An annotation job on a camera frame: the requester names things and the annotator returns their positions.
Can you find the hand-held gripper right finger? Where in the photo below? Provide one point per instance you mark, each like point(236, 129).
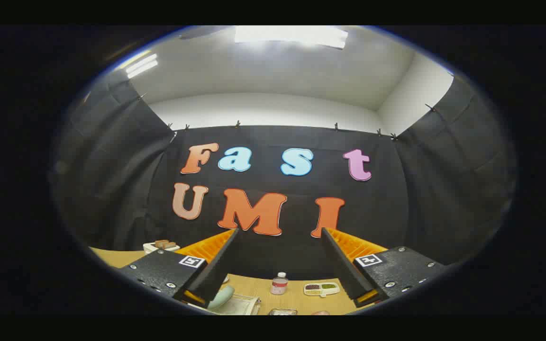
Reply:
point(344, 270)

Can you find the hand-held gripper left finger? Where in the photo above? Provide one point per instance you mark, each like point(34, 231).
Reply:
point(216, 274)

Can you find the light green plate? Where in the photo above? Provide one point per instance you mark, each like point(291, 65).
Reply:
point(223, 296)

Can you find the white divided snack tray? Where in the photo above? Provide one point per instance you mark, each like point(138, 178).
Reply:
point(321, 289)

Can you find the clear bottle with red label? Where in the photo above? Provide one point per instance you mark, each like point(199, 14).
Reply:
point(279, 285)

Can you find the white toaster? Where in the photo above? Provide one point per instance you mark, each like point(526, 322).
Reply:
point(152, 247)

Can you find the black backdrop cloth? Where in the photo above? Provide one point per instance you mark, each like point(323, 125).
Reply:
point(273, 218)

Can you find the small ceiling light panel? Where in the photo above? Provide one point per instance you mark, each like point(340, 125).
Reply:
point(141, 65)

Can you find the large ceiling light panel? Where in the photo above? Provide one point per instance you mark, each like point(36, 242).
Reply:
point(292, 35)

